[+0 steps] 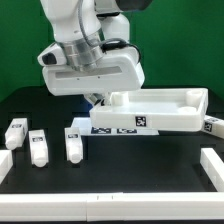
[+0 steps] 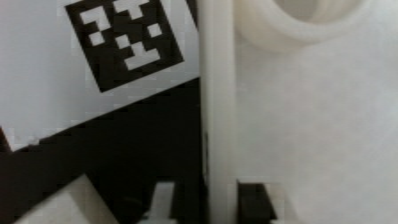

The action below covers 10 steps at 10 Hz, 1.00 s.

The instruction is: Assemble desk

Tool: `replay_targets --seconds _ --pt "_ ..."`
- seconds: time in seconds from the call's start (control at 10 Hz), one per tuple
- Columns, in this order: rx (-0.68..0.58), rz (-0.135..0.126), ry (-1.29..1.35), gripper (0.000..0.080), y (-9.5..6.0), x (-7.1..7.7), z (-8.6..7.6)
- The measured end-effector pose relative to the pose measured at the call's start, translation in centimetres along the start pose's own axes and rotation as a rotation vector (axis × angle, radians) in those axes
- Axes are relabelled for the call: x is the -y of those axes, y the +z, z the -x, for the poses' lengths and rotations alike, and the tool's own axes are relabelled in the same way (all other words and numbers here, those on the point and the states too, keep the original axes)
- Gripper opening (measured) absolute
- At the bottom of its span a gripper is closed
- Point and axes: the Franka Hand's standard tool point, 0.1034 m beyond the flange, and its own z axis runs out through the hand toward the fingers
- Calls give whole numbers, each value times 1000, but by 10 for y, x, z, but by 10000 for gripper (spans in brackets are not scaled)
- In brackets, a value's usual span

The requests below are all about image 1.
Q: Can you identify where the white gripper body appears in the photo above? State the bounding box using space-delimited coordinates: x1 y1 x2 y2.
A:
38 43 145 96

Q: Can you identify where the white desk top tray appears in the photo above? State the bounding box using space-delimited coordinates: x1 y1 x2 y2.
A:
90 88 208 132

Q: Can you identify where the white right corner block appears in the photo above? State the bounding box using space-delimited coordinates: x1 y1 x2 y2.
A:
200 148 224 192

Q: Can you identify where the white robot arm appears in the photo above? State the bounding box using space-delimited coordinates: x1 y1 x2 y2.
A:
38 0 153 103

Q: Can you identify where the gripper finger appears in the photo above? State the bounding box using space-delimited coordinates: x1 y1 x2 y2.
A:
84 93 105 106

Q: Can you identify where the white left corner block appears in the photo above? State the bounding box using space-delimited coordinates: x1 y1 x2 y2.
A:
0 150 13 184

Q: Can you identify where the white corner block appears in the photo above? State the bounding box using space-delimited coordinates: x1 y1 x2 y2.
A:
0 150 13 184
200 148 224 192

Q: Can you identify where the white front rail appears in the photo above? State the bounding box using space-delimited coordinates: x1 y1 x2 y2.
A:
0 192 224 222

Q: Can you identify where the white marker plate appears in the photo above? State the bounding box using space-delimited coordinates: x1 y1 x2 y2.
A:
72 117 159 136

